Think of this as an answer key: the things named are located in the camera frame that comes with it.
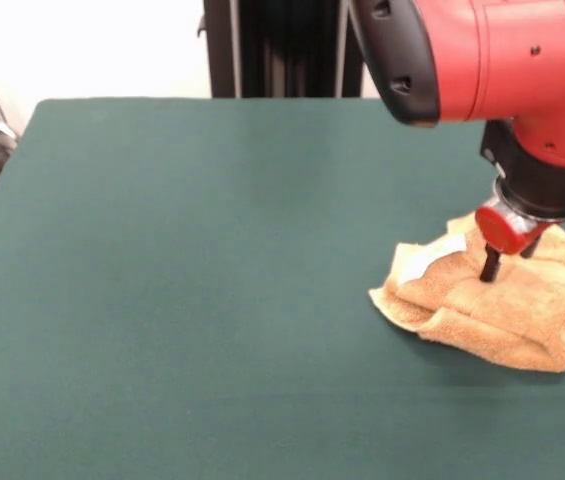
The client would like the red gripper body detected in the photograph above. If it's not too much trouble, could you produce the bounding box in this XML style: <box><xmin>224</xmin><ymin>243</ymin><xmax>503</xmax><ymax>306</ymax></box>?
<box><xmin>475</xmin><ymin>205</ymin><xmax>556</xmax><ymax>257</ymax></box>

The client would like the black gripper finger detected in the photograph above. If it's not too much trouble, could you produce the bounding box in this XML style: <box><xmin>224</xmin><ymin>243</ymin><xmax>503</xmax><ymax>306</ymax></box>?
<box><xmin>479</xmin><ymin>243</ymin><xmax>502</xmax><ymax>284</ymax></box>
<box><xmin>519</xmin><ymin>234</ymin><xmax>543</xmax><ymax>260</ymax></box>

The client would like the tan terry towel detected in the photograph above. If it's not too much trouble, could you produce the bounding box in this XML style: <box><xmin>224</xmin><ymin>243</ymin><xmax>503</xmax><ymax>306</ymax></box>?
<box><xmin>367</xmin><ymin>212</ymin><xmax>565</xmax><ymax>374</ymax></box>

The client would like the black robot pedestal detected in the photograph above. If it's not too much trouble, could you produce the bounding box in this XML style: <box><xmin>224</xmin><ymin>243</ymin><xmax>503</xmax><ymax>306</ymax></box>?
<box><xmin>195</xmin><ymin>0</ymin><xmax>366</xmax><ymax>99</ymax></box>

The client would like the dark green table cloth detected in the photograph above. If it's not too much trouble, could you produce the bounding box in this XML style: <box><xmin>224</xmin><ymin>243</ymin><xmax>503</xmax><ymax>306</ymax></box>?
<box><xmin>0</xmin><ymin>97</ymin><xmax>565</xmax><ymax>480</ymax></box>

